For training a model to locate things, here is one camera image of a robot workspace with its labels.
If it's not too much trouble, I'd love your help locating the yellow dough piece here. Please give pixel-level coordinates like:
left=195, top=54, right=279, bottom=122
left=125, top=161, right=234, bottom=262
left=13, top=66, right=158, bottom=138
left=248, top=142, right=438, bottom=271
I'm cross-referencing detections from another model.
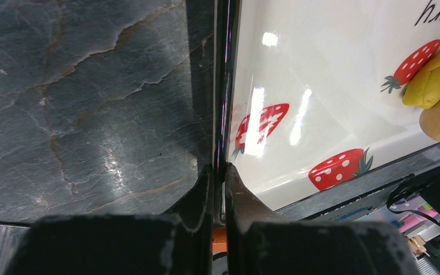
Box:
left=402, top=52, right=440, bottom=109

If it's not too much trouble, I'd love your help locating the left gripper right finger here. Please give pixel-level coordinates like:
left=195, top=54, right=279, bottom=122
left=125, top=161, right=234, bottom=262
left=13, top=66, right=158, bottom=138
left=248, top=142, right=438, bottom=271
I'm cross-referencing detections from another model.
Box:
left=225, top=164, right=418, bottom=274

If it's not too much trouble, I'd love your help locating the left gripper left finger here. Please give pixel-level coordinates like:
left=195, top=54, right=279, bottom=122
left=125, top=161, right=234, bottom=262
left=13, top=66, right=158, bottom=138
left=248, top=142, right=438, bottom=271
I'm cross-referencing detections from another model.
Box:
left=5, top=165, right=213, bottom=274

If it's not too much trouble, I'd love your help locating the white strawberry print tray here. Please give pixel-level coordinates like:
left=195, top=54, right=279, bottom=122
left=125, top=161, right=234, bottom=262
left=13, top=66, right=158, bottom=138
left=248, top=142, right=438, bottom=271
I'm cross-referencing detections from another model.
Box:
left=214, top=1, right=440, bottom=220

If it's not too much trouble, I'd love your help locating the orange handled metal scraper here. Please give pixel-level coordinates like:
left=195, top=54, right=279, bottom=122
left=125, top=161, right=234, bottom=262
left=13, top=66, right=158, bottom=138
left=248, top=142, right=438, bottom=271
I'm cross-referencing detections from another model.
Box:
left=212, top=227, right=227, bottom=254

